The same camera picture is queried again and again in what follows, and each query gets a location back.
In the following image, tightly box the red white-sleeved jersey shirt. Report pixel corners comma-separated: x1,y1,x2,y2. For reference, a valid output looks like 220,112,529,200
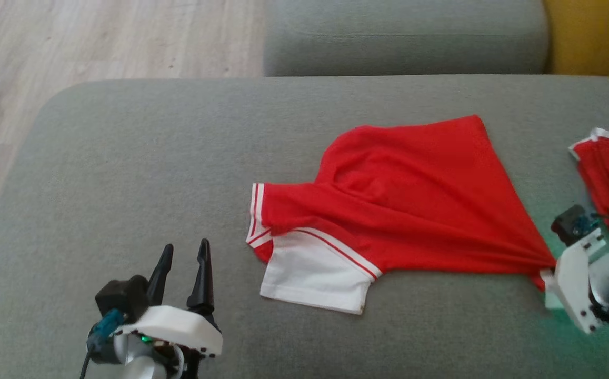
245,114,558,316

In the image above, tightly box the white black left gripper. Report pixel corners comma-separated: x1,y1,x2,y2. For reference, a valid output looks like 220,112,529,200
114,238,225,379

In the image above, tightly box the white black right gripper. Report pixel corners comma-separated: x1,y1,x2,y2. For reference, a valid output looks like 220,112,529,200
543,228,608,335

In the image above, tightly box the yellow cushion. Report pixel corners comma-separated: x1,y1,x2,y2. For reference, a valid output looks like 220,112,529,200
542,0,609,81

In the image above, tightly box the small grey sofa cushion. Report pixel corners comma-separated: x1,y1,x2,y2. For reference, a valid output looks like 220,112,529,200
263,0,550,77

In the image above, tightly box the large grey sofa seat cushion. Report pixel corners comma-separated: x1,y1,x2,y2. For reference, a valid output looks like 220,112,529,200
0,74,609,379

